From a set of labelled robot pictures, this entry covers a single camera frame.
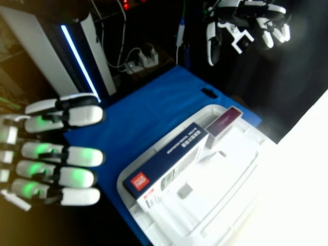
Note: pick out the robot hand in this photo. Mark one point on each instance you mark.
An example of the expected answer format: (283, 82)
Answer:
(267, 38)
(82, 115)

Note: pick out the small maroon box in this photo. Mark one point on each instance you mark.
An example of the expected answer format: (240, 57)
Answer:
(224, 121)

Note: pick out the navy blue product box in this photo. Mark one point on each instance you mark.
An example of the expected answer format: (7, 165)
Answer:
(169, 153)

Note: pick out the black cloth backdrop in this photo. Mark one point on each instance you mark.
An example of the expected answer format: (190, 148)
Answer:
(269, 89)

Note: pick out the blue cloth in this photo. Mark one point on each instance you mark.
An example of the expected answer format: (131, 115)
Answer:
(143, 107)

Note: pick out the white tower with light strip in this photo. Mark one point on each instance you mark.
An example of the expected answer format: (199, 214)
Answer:
(48, 53)

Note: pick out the white power strip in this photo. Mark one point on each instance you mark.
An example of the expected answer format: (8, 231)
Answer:
(146, 60)

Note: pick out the white adapter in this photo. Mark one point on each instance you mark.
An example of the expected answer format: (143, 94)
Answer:
(181, 33)

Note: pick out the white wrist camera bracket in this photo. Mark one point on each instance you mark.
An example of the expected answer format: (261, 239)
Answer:
(237, 33)

